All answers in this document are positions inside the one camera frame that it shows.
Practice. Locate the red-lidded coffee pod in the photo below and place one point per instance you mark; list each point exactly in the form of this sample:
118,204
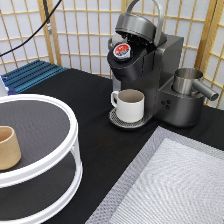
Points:
122,51

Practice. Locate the grey woven placemat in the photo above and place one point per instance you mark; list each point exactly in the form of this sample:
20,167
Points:
172,180

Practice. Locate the wooden shoji folding screen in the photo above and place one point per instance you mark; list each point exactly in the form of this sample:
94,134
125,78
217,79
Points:
74,34

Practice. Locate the steel milk frother jug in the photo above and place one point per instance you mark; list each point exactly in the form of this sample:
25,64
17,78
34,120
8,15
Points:
188,81

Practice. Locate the white two-tier round shelf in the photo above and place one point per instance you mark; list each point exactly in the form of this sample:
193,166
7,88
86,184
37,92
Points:
50,170

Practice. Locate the white ceramic mug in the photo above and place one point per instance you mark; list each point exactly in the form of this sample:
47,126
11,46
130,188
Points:
129,105

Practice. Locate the grey pod coffee machine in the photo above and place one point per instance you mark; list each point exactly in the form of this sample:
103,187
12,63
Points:
155,57

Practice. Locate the black table cloth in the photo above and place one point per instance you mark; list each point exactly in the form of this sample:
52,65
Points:
106,150

